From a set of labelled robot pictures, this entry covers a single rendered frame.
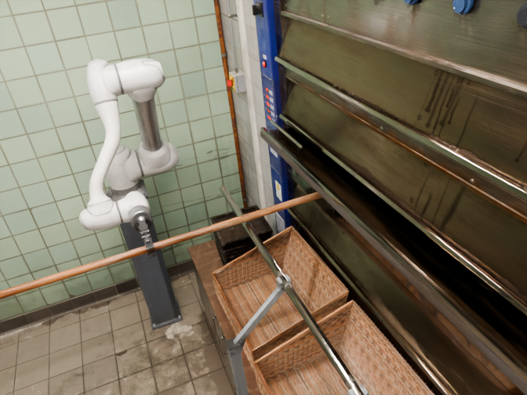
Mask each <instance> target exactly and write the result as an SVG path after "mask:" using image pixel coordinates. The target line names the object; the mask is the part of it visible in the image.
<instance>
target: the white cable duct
mask: <svg viewBox="0 0 527 395"><path fill-rule="evenodd" d="M236 6H237V12H238V24H239V31H240V38H241V44H242V57H243V63H244V70H245V83H246V89H247V96H248V102H249V115H250V121H251V128H252V135H253V147H254V154H255V161H256V173H257V179H258V187H259V193H260V205H261V209H263V208H266V205H265V198H264V185H263V178H262V171H261V164H260V151H259V144H258V136H257V129H256V116H255V109H254V102H253V89H252V82H251V75H250V68H249V54H248V48H247V41H246V33H245V21H244V13H243V6H242V0H236Z"/></svg>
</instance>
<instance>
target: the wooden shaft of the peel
mask: <svg viewBox="0 0 527 395"><path fill-rule="evenodd" d="M319 198H323V197H322V196H321V195H320V194H319V193H318V192H315V193H313V194H308V195H306V196H303V197H299V198H296V199H293V200H290V201H286V202H283V203H281V204H277V205H273V206H271V207H268V208H263V209H261V210H258V211H255V212H250V213H248V214H245V215H243V216H238V217H235V218H233V219H229V220H225V221H223V222H220V223H216V224H213V225H210V226H206V227H203V228H200V229H197V230H193V231H191V232H187V233H185V234H181V235H178V236H175V237H171V238H168V239H165V240H162V241H158V242H155V243H153V245H154V248H153V249H151V250H148V251H147V249H146V246H143V247H140V248H135V249H133V250H130V251H127V252H123V253H120V254H117V255H113V256H110V257H107V258H105V259H101V260H97V261H95V262H92V263H88V264H85V265H82V266H78V267H75V268H72V269H69V270H65V271H63V272H59V273H57V274H53V275H50V276H47V277H43V278H40V279H38V280H34V281H30V282H27V283H25V284H20V285H17V286H15V287H12V288H7V289H5V290H2V291H0V299H5V298H8V297H10V296H13V295H18V294H20V293H23V292H27V291H30V290H32V289H36V288H40V287H42V286H45V285H48V284H52V283H55V282H58V281H62V280H64V279H67V278H70V277H74V276H77V275H79V274H83V273H87V272H89V271H92V270H96V269H99V268H101V267H105V266H109V265H111V264H114V263H119V262H121V261H124V260H127V259H131V258H133V257H137V256H139V255H143V254H146V253H149V252H153V251H156V250H159V249H161V248H165V247H168V246H171V245H175V244H178V243H180V242H183V241H188V240H190V239H193V238H196V237H200V236H203V235H206V234H210V233H212V232H215V231H218V230H222V229H225V228H228V227H230V226H234V225H238V224H240V223H244V222H247V221H250V220H252V219H257V218H260V217H262V216H266V215H269V214H272V213H275V212H279V211H281V210H284V209H287V208H292V207H294V206H297V205H301V204H304V203H307V202H309V201H313V200H316V199H319Z"/></svg>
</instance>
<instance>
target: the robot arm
mask: <svg viewBox="0 0 527 395"><path fill-rule="evenodd" d="M164 81H165V75H164V73H163V70H162V66H161V64H160V63H159V62H158V61H157V60H152V59H135V60H127V61H123V62H121V63H116V64H109V65H108V62H107V61H105V60H100V59H98V60H93V61H91V62H89V63H88V67H87V84H88V88H89V93H90V96H91V98H92V100H93V103H94V106H95V108H96V110H97V112H98V114H99V116H100V118H101V120H102V122H103V124H104V127H105V129H106V138H105V141H104V145H103V148H102V150H101V152H100V156H99V157H98V160H97V163H96V166H95V168H94V170H93V174H92V176H91V179H90V182H89V196H90V200H89V203H88V204H87V206H88V208H87V209H84V210H83V211H82V212H81V213H80V216H79V220H80V222H81V224H82V226H83V227H84V228H85V229H87V230H104V229H108V228H111V227H114V226H117V225H119V224H122V223H128V222H131V224H132V226H133V227H134V229H135V230H136V231H137V232H140V235H142V239H143V240H144V244H145V246H146V249H147V251H148V250H151V249H153V248H154V245H153V242H152V240H151V235H150V228H151V226H152V222H151V213H150V206H149V204H148V201H147V199H146V198H145V197H144V195H145V192H144V191H143V188H142V185H141V183H142V180H141V179H140V178H142V177H144V176H152V175H155V174H159V173H161V172H165V171H168V170H170V169H172V168H173V167H174V166H175V165H177V162H178V161H179V155H178V151H177V148H176V147H175V146H174V145H173V144H171V143H168V142H166V141H165V140H164V139H163V138H161V133H160V129H159V124H158V115H157V111H156V106H155V101H154V95H155V93H156V91H157V88H159V87H161V86H162V85H163V83H164ZM124 94H128V96H129V97H130V98H131V99H132V101H133V106H134V110H135V114H136V119H137V123H138V126H139V130H140V136H141V139H142V142H141V143H140V146H139V149H138V150H130V149H129V148H128V147H126V146H122V145H119V144H120V140H121V134H122V128H121V121H120V115H119V107H118V96H120V95H124ZM105 176H107V179H108V182H109V184H110V185H111V187H110V190H106V191H104V190H103V183H104V178H105ZM110 197H112V199H111V198H110Z"/></svg>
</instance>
